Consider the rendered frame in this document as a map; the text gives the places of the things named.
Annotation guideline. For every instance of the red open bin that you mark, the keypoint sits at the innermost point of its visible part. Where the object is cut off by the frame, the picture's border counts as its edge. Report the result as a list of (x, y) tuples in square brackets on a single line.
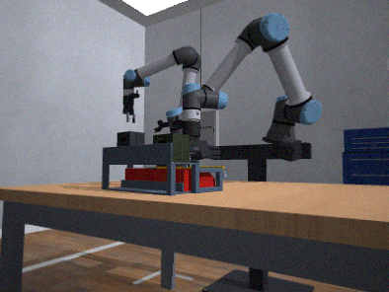
[(153, 175), (134, 174), (185, 176)]

